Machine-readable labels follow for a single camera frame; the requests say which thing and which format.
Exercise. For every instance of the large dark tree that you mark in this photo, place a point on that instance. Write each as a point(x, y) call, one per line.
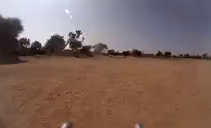
point(4, 35)

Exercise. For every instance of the row of trees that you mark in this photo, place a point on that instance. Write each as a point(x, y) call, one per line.
point(64, 43)

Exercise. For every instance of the robot's own part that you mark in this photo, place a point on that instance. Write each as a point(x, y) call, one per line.
point(139, 125)
point(66, 125)

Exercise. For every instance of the row of low bushes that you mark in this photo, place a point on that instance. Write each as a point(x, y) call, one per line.
point(159, 54)

